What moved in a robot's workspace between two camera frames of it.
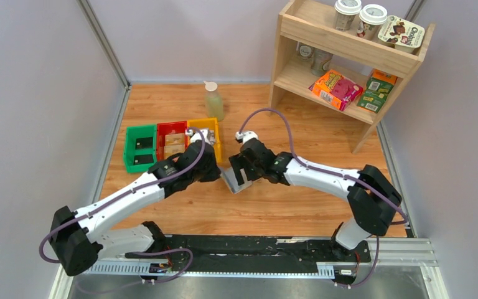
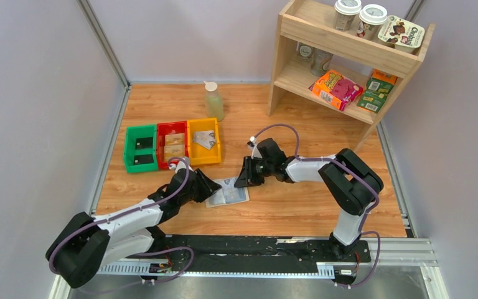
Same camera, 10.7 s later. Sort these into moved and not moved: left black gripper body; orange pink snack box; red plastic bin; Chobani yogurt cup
Moved: left black gripper body
Not moved: red plastic bin; orange pink snack box; Chobani yogurt cup
